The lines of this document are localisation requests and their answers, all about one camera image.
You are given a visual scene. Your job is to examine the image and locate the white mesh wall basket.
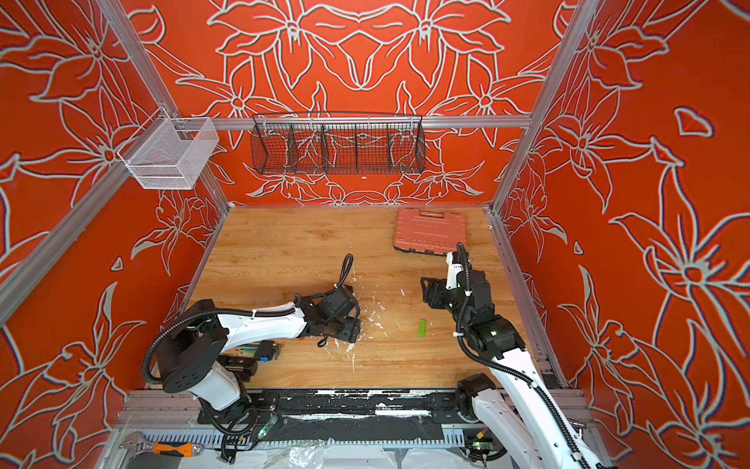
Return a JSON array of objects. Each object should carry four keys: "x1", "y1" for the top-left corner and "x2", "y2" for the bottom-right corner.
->
[{"x1": 117, "y1": 117, "x2": 219, "y2": 191}]

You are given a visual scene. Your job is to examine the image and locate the black connector with coloured wires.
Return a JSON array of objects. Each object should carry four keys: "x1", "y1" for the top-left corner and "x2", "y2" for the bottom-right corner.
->
[{"x1": 234, "y1": 340, "x2": 280, "y2": 363}]

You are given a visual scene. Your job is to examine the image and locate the green usb drive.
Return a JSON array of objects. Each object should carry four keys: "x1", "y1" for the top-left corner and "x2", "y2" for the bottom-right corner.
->
[{"x1": 418, "y1": 319, "x2": 428, "y2": 338}]

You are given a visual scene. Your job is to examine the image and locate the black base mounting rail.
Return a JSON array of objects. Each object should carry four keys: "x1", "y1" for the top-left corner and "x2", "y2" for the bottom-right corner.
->
[{"x1": 198, "y1": 389, "x2": 511, "y2": 426}]

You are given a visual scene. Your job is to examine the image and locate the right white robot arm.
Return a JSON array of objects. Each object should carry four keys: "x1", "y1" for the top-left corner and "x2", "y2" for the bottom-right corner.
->
[{"x1": 420, "y1": 264, "x2": 605, "y2": 468}]

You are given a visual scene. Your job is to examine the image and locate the black wire wall basket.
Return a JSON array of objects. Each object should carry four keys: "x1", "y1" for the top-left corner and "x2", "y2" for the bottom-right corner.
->
[{"x1": 250, "y1": 113, "x2": 427, "y2": 176}]

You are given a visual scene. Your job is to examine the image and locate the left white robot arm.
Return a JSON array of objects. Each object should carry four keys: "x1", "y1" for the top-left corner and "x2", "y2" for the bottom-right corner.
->
[{"x1": 141, "y1": 285, "x2": 361, "y2": 412}]

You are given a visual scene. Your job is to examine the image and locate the orange handled adjustable wrench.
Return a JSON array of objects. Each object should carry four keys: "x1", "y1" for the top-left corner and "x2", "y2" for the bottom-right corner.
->
[{"x1": 119, "y1": 432, "x2": 204, "y2": 459}]

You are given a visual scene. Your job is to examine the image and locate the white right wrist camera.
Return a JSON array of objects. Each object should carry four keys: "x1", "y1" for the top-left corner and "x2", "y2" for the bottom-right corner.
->
[{"x1": 445, "y1": 251, "x2": 464, "y2": 290}]

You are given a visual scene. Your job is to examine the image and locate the red plastic tool case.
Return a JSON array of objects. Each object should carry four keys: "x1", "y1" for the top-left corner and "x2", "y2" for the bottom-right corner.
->
[{"x1": 394, "y1": 208, "x2": 467, "y2": 256}]

